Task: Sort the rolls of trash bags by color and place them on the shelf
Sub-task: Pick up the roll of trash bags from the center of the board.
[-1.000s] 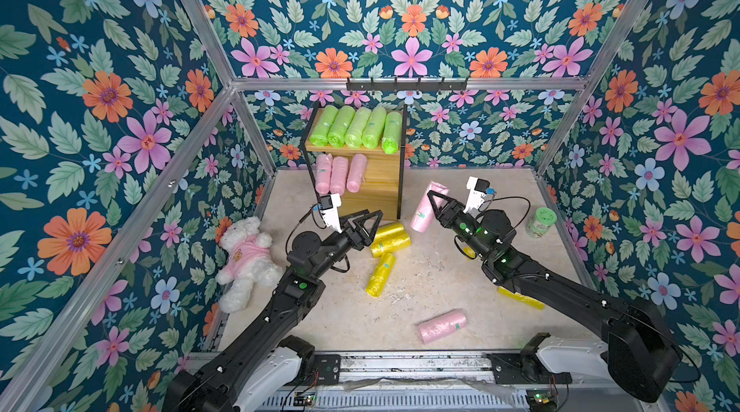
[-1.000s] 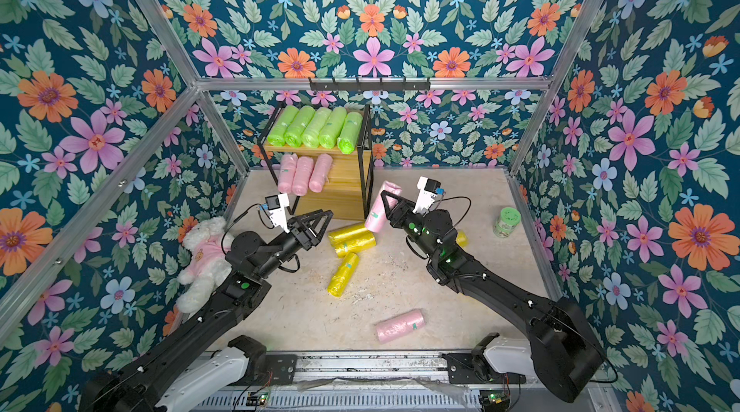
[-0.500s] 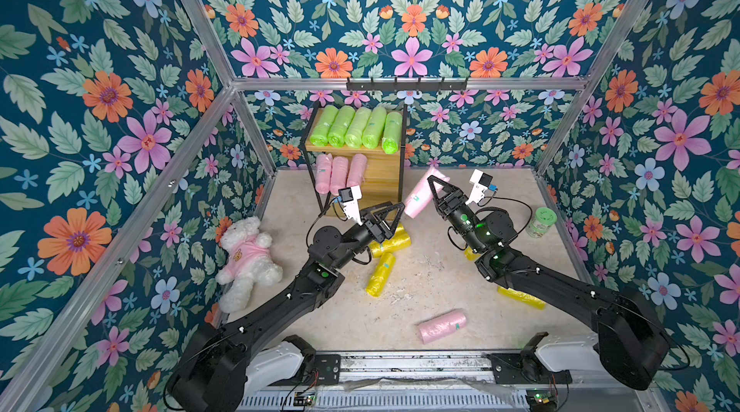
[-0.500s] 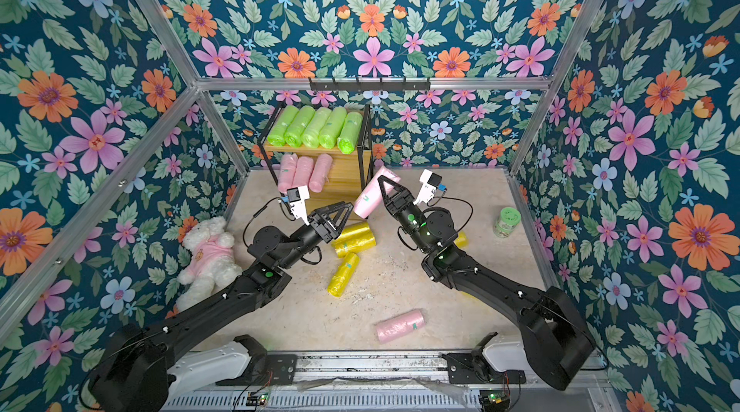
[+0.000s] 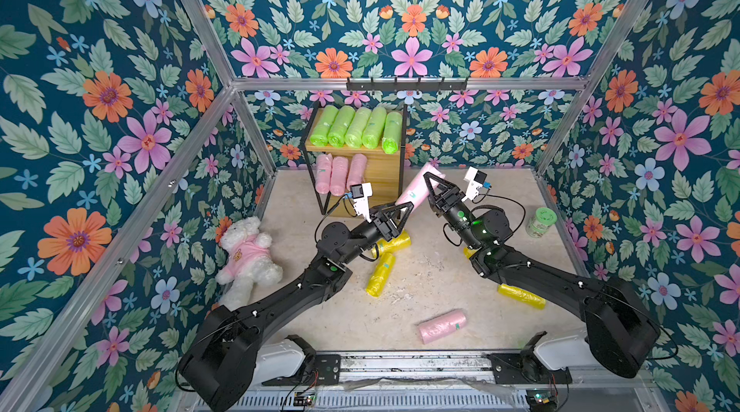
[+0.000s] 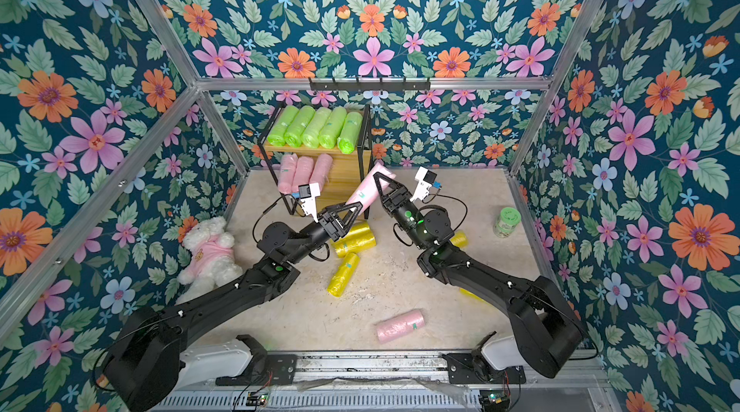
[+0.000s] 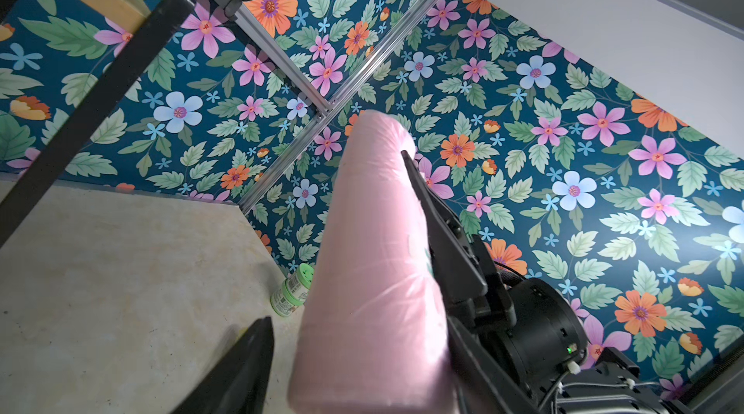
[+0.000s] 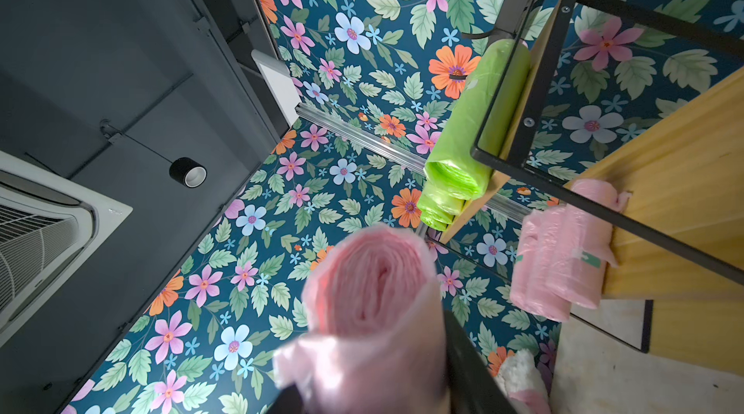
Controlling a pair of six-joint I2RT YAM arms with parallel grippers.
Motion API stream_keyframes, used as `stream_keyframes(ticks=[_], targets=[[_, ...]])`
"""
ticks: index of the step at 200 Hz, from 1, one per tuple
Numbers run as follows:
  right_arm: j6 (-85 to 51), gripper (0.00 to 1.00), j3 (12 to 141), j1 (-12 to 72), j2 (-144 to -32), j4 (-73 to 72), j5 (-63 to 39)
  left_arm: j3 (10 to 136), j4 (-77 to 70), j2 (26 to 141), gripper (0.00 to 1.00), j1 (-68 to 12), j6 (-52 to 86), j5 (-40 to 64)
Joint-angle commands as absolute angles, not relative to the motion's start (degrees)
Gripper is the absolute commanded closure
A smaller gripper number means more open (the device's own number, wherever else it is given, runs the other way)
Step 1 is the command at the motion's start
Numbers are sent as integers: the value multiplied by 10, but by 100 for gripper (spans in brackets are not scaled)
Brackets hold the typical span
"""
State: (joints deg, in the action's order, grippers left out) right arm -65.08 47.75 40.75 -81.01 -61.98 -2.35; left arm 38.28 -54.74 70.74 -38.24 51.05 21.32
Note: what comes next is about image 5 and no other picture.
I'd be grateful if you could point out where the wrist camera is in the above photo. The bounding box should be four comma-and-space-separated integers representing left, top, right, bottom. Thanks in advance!
464, 167, 491, 201
349, 183, 373, 222

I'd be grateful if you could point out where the black wall hook rail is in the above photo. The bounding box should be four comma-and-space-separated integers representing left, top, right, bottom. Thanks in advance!
345, 77, 468, 93

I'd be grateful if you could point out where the yellow roll diagonal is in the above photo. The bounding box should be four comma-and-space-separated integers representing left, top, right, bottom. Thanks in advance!
464, 247, 477, 259
365, 253, 396, 298

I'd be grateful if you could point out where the yellow roll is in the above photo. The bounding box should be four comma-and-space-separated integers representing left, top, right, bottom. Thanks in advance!
497, 284, 547, 310
377, 232, 412, 255

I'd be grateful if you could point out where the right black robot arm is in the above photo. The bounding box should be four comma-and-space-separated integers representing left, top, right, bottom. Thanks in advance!
423, 172, 660, 378

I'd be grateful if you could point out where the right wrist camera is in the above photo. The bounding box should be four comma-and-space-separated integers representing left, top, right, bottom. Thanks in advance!
464, 167, 491, 201

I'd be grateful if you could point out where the green roll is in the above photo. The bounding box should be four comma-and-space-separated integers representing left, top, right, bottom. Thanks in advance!
345, 108, 372, 149
362, 107, 387, 150
327, 106, 356, 148

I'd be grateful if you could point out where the yellow roll right diagonal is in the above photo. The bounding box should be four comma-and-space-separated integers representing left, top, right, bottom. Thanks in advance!
464, 247, 477, 259

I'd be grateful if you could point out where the yellow roll far right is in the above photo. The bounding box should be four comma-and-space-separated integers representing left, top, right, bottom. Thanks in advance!
497, 284, 547, 310

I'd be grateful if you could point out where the white plush toy pink shirt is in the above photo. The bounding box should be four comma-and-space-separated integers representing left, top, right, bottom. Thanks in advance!
216, 217, 283, 310

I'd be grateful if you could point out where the pink roll bottom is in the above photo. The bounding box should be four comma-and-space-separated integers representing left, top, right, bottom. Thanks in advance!
417, 309, 468, 345

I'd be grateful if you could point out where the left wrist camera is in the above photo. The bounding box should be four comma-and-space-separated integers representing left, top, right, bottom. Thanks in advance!
349, 183, 373, 222

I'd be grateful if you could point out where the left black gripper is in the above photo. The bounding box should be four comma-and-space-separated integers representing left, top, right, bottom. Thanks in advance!
334, 201, 407, 269

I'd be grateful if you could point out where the green lidded jar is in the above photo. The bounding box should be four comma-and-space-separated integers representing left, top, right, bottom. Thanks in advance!
526, 207, 558, 239

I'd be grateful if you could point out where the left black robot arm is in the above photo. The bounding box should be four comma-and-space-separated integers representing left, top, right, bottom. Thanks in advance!
177, 202, 414, 411

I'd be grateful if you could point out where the aluminium front rail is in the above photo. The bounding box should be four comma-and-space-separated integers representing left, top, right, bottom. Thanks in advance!
253, 350, 657, 393

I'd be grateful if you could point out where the yellow roll diagonal middle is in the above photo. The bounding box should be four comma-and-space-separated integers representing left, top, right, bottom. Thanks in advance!
365, 253, 396, 298

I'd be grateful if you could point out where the pink roll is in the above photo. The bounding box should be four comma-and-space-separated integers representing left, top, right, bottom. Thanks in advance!
346, 153, 368, 190
395, 163, 446, 209
417, 309, 468, 345
315, 153, 333, 195
330, 156, 350, 197

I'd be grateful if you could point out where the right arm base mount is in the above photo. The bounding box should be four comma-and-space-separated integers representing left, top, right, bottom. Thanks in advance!
486, 331, 572, 385

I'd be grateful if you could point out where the wooden three-tier shelf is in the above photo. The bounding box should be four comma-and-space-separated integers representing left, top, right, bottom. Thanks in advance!
299, 105, 407, 214

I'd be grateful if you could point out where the green roll diagonal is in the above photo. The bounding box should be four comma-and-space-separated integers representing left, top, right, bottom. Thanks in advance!
382, 111, 403, 155
309, 105, 339, 147

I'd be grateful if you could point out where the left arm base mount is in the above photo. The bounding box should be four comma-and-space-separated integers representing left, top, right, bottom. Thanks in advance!
252, 335, 342, 387

